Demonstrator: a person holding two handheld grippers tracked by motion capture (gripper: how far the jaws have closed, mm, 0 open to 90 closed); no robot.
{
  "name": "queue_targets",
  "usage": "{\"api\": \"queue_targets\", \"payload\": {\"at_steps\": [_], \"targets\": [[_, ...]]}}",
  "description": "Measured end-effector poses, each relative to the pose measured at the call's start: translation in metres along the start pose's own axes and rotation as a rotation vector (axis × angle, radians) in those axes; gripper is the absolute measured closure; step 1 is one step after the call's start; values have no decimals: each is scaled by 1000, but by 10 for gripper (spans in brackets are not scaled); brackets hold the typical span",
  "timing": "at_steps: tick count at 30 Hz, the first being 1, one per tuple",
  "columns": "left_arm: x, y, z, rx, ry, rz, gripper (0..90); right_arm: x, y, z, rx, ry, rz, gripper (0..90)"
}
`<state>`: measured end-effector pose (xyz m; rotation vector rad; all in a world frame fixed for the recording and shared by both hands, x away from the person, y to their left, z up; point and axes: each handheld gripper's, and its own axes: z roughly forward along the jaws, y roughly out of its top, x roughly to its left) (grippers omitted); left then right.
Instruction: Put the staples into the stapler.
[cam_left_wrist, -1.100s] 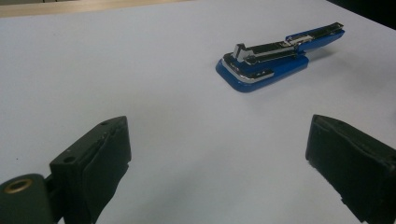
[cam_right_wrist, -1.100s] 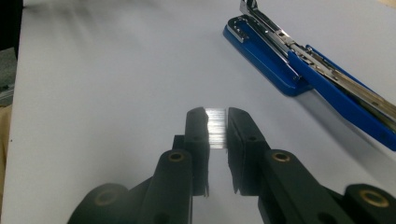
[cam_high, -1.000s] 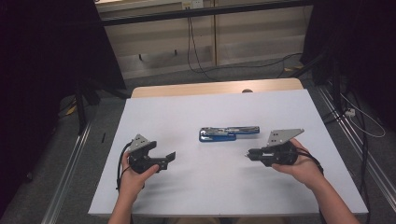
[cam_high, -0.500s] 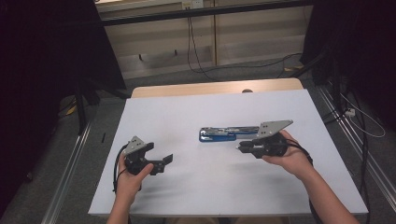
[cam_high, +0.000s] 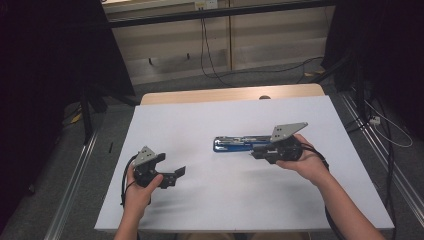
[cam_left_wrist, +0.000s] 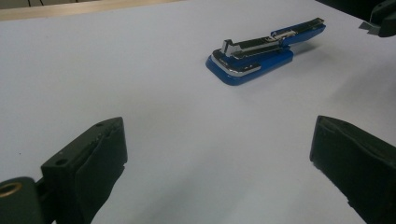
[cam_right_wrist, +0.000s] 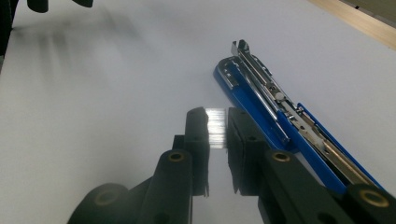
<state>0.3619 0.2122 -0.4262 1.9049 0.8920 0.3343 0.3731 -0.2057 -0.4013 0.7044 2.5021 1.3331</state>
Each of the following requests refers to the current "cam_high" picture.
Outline wooden table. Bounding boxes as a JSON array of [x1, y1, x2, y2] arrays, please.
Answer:
[[139, 83, 326, 107]]

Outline person's left hand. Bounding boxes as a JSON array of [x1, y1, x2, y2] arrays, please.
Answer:
[[123, 174, 165, 218]]

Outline black curtain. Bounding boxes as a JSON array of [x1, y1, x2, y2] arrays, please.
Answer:
[[321, 0, 424, 141], [0, 0, 136, 231]]

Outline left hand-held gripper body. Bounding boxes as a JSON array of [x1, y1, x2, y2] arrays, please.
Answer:
[[132, 145, 178, 190]]

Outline aluminium floor rail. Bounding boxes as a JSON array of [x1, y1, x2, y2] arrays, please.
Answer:
[[43, 128, 100, 240], [339, 91, 424, 219]]

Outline white cable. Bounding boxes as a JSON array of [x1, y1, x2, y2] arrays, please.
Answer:
[[363, 99, 414, 149]]

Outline black horizontal bar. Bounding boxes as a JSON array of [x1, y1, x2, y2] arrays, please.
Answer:
[[105, 0, 336, 30]]

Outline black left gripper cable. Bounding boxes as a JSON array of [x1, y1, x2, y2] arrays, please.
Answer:
[[119, 153, 139, 208]]

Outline white wall outlet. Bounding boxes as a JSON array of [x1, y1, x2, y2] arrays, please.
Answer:
[[194, 0, 219, 11]]

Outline person's right hand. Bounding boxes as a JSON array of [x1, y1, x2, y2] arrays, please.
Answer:
[[275, 133, 331, 187]]

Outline black floor cable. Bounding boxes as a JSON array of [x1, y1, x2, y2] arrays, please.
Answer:
[[229, 55, 325, 85]]

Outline blue stapler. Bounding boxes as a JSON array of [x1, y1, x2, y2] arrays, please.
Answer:
[[212, 134, 278, 154]]

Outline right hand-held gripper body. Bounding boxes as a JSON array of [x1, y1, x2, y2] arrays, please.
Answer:
[[265, 121, 310, 165]]

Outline black hanging cable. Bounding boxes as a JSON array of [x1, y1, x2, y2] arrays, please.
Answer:
[[199, 17, 236, 88]]

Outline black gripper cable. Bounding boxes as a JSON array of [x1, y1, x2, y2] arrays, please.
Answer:
[[119, 153, 139, 208], [299, 142, 346, 240]]

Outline black thick cable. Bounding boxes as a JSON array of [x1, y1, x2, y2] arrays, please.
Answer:
[[343, 94, 399, 240]]

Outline black stand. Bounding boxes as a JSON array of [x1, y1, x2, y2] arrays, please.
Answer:
[[79, 84, 138, 146]]

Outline white table board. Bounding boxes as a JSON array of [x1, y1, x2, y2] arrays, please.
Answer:
[[94, 95, 395, 233]]

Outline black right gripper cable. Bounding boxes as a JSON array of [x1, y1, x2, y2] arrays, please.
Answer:
[[299, 142, 346, 240]]

